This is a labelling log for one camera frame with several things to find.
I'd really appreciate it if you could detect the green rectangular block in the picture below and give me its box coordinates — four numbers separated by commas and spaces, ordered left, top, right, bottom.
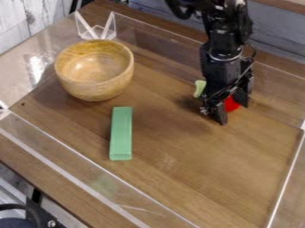
110, 107, 132, 160

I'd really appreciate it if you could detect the clear acrylic corner bracket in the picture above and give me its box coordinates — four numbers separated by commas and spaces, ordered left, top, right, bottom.
73, 12, 116, 40

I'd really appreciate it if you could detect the red plush tomato toy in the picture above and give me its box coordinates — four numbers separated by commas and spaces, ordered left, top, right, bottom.
191, 79, 243, 113

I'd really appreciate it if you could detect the wooden bowl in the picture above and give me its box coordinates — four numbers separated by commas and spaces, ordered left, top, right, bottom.
53, 39, 135, 102

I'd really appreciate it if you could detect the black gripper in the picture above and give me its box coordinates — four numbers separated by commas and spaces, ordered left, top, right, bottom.
199, 43, 254, 126

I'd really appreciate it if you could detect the clear acrylic tray wall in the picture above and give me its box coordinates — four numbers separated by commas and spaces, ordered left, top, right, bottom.
0, 12, 305, 228

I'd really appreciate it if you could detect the black clamp with cable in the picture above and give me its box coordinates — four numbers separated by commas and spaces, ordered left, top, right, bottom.
0, 189, 67, 228

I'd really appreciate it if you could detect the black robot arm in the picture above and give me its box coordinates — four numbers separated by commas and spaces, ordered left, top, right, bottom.
166, 0, 254, 125

